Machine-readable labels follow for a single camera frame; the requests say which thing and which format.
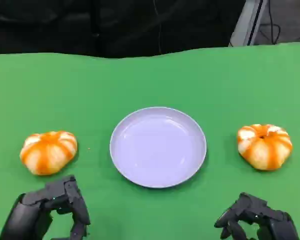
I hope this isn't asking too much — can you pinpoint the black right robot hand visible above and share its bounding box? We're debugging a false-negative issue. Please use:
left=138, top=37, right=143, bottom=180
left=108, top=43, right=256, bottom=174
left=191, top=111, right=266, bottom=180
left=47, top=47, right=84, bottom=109
left=213, top=191, right=300, bottom=240

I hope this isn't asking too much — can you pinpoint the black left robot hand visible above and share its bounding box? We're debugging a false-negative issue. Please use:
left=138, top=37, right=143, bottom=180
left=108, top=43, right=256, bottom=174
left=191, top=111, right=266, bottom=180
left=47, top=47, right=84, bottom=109
left=0, top=174, right=91, bottom=240

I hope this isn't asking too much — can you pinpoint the orange and white bread roll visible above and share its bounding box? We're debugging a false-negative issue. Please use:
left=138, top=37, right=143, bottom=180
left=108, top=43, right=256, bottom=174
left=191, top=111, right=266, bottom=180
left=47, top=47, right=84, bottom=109
left=19, top=130, right=78, bottom=176
left=236, top=123, right=293, bottom=172

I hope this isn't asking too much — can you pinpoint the black backdrop curtain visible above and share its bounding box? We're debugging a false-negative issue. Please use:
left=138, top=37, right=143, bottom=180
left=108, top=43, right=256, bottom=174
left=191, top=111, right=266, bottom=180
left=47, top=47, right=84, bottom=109
left=0, top=0, right=247, bottom=60

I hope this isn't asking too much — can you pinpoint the grey metal post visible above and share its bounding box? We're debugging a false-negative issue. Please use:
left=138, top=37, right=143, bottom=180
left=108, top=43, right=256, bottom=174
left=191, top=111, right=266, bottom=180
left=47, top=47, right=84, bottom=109
left=229, top=0, right=270, bottom=48

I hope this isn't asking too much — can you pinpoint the black floor cable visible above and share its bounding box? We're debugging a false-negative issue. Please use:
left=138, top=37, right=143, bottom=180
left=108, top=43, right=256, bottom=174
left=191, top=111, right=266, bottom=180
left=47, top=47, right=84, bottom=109
left=267, top=0, right=283, bottom=45

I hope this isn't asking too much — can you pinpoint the lilac plate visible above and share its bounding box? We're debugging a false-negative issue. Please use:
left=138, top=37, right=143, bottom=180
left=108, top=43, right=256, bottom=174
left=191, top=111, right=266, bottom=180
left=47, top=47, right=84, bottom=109
left=109, top=106, right=208, bottom=189

